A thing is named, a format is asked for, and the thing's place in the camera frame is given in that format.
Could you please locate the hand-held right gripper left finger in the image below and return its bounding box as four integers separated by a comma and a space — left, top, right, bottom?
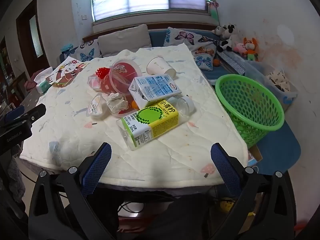
28, 142, 119, 240

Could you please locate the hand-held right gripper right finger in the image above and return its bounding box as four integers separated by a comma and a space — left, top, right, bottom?
210, 142, 297, 240

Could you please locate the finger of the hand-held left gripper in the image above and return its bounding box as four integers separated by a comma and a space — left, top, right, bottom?
0, 106, 25, 125
14, 104, 47, 128

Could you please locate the clear jelly cup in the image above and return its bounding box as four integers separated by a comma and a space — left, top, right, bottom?
86, 92, 108, 119

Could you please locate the pink snack packet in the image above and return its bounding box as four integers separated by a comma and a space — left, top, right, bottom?
88, 76, 103, 90

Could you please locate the white tissue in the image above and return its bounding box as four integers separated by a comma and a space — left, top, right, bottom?
106, 92, 129, 114

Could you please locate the green yellow juice bottle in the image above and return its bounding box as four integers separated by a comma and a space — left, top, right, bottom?
116, 96, 196, 151

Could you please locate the green plastic basket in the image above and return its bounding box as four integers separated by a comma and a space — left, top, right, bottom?
215, 74, 285, 148

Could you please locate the blue white milk carton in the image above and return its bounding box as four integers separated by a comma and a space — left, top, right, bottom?
129, 74, 182, 109

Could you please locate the white paper cup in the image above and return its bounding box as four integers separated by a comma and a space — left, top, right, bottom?
146, 56, 177, 78

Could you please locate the green tissue pack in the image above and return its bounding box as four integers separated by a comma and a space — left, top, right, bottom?
35, 67, 54, 94

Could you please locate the dark wooden shelf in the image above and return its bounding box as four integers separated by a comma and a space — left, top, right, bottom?
0, 36, 27, 110

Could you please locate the yellow plastic toy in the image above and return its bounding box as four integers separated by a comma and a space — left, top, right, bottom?
220, 197, 235, 213

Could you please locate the white quilted blanket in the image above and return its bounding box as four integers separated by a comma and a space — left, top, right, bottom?
19, 43, 249, 188

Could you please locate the brown wooden door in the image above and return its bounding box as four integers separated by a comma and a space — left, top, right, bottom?
16, 0, 50, 73

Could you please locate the red mesh liner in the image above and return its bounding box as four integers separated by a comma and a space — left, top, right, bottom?
95, 67, 110, 79

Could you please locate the blue butterfly print pillow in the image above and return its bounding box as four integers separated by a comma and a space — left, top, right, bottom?
60, 39, 103, 63

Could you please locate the red clear plastic bowl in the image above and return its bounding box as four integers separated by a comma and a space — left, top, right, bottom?
99, 69, 137, 97

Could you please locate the clear plastic storage box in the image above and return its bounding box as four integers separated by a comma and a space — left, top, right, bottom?
244, 61, 299, 112

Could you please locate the cream patterned cloth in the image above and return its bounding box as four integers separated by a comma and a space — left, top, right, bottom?
265, 71, 292, 93

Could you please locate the blue white patterned mat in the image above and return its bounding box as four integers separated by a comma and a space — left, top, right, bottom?
216, 51, 247, 75

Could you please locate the small butterfly print pillow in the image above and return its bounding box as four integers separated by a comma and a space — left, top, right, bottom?
192, 46, 218, 72

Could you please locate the beige cushion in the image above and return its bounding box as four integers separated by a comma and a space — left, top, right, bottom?
97, 24, 152, 58

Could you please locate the pink plush toy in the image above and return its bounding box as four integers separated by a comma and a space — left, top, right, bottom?
234, 43, 247, 55

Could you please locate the orange fox plush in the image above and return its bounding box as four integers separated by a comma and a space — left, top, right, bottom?
243, 37, 259, 62

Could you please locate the black white cow plush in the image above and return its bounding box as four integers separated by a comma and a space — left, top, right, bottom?
216, 24, 238, 53

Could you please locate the large butterfly print pillow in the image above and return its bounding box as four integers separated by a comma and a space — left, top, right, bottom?
164, 27, 218, 53

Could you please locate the colourful pinwheel toy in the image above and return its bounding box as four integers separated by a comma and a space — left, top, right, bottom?
205, 0, 222, 27

